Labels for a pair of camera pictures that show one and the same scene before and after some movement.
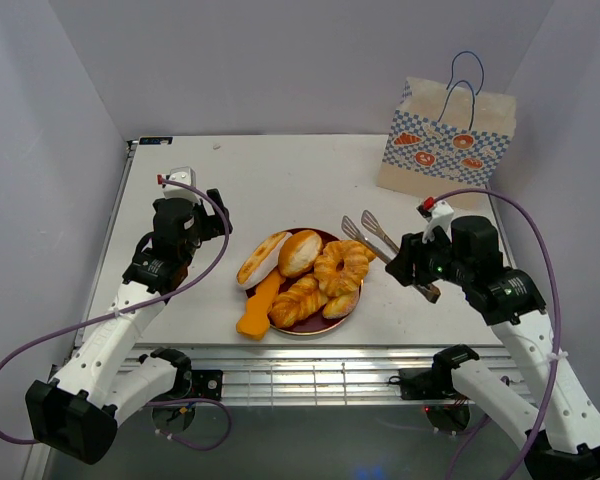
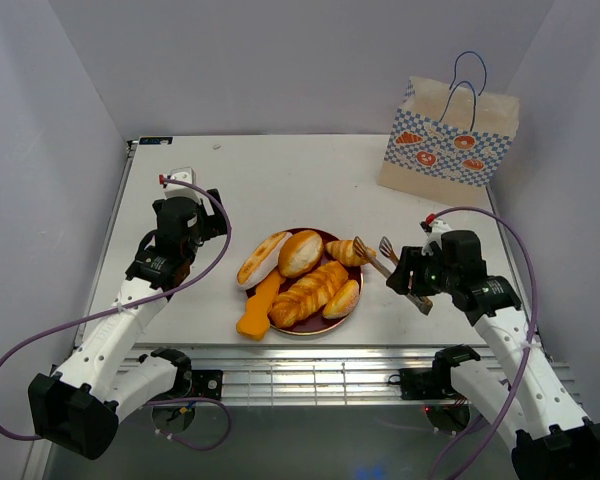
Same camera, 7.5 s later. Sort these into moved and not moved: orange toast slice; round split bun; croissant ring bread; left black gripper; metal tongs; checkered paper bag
Moved: croissant ring bread; metal tongs
Not moved: left black gripper; orange toast slice; round split bun; checkered paper bag
